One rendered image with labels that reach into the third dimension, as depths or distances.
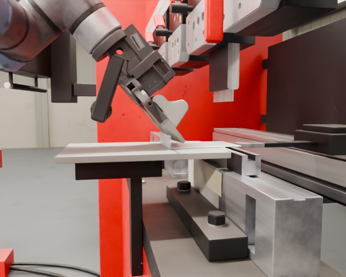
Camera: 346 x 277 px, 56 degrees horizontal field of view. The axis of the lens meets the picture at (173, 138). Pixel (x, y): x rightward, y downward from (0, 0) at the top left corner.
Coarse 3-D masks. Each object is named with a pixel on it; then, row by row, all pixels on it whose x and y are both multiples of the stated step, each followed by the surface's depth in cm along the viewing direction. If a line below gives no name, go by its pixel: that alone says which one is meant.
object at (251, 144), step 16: (304, 128) 67; (320, 128) 62; (336, 128) 58; (240, 144) 59; (256, 144) 59; (272, 144) 60; (288, 144) 60; (304, 144) 61; (320, 144) 60; (336, 144) 57
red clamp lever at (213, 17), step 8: (208, 0) 41; (216, 0) 41; (208, 8) 41; (216, 8) 41; (208, 16) 41; (216, 16) 41; (208, 24) 41; (216, 24) 41; (208, 32) 41; (216, 32) 41; (208, 40) 42; (216, 40) 42
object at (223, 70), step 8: (224, 48) 55; (232, 48) 54; (216, 56) 59; (224, 56) 55; (232, 56) 54; (216, 64) 59; (224, 64) 55; (232, 64) 54; (216, 72) 59; (224, 72) 55; (232, 72) 54; (216, 80) 59; (224, 80) 55; (232, 80) 54; (216, 88) 59; (224, 88) 56; (232, 88) 54; (216, 96) 62; (224, 96) 58; (232, 96) 54
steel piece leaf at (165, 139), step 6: (162, 138) 61; (168, 138) 56; (162, 144) 61; (168, 144) 56; (174, 144) 60; (180, 144) 60; (186, 144) 60; (192, 144) 60; (198, 144) 60; (204, 144) 60; (210, 144) 60; (216, 144) 60
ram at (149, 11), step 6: (150, 0) 121; (156, 0) 108; (168, 0) 87; (150, 6) 121; (156, 6) 108; (162, 6) 97; (168, 6) 88; (150, 12) 122; (162, 12) 97; (150, 18) 122; (150, 30) 123; (156, 36) 124; (156, 42) 135
